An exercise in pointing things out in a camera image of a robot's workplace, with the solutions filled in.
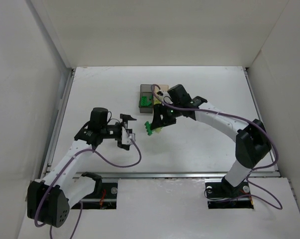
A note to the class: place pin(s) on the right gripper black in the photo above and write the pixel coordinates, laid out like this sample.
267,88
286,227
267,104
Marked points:
162,115

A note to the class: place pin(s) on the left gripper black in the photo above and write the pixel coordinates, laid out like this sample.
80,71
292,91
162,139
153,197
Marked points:
119,139

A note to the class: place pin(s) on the lime lego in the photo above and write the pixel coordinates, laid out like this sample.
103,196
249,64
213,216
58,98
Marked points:
157,130

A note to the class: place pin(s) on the dark green studded lego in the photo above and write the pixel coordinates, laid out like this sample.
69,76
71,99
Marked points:
148,127

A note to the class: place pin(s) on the dark green lego plate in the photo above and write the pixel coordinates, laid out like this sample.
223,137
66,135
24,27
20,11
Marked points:
145,101

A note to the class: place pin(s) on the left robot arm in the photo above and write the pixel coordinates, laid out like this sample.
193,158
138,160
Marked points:
50,199

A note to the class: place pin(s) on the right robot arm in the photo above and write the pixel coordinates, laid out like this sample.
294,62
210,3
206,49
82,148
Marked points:
251,143

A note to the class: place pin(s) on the grey transparent container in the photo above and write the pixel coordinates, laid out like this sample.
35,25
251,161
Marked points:
145,90

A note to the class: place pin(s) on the orange transparent container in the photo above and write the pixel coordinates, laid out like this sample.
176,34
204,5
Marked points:
160,87

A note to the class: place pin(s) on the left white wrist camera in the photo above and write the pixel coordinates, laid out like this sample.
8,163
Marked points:
127,137

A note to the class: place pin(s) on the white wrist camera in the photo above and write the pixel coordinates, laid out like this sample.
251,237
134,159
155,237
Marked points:
127,137
164,96

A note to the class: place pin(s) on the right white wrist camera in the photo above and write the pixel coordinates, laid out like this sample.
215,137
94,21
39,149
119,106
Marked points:
164,96

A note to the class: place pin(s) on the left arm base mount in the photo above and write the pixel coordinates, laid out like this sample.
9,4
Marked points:
107,194

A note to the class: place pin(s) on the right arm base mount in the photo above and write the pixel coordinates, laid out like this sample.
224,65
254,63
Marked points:
218,197

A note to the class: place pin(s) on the aluminium rail front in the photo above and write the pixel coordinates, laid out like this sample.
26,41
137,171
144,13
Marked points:
143,175

